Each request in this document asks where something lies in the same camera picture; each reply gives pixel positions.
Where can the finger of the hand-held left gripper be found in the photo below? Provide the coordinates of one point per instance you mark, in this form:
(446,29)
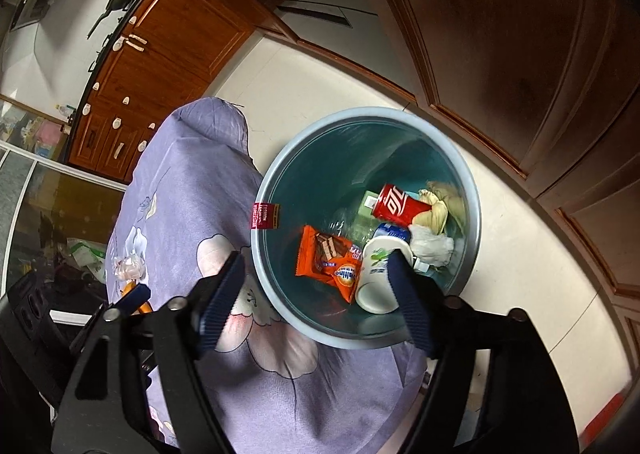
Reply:
(132,296)

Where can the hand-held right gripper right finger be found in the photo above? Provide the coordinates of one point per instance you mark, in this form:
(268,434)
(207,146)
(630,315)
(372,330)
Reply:
(407,304)

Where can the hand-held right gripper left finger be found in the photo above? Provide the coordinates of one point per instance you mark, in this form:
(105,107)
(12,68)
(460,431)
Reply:
(222,294)

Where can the small amber bottle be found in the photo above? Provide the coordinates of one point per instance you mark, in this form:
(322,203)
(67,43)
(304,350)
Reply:
(142,307)

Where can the clear plastic bag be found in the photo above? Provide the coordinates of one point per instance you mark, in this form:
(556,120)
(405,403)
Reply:
(127,268)

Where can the white paper cup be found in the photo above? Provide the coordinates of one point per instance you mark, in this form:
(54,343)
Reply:
(375,279)

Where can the white tissue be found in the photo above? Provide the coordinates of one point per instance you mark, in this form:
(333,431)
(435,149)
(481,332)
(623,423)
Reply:
(430,246)

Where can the clear plastic water bottle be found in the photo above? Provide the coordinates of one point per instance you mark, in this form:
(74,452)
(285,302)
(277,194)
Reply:
(392,230)

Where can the orange wafer packet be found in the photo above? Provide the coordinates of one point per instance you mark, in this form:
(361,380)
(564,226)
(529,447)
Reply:
(325,259)

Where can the yellow-green vegetable leaves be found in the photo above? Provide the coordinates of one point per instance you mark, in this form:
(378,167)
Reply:
(440,214)

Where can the red soda can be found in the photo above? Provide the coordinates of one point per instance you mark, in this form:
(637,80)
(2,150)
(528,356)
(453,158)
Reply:
(400,206)

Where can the green white cookie box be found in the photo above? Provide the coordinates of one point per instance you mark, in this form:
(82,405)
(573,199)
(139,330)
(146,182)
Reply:
(369,201)

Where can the teal plastic bin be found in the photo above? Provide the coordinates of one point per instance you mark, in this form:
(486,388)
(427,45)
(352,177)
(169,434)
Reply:
(320,174)

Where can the green white plastic bag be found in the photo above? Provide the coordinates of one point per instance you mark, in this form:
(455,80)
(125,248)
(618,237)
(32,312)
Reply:
(85,254)

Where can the purple floral blanket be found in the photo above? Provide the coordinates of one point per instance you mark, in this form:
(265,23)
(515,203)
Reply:
(190,214)

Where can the glass sliding door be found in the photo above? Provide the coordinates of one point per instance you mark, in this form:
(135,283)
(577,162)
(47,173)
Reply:
(50,214)

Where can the clear bottle on counter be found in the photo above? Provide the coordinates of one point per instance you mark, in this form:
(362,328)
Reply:
(62,111)

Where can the wooden kitchen cabinet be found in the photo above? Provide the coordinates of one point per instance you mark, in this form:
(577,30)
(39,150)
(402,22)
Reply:
(150,64)

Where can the dark wooden door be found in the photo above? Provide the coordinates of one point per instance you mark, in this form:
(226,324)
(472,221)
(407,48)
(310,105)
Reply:
(500,59)

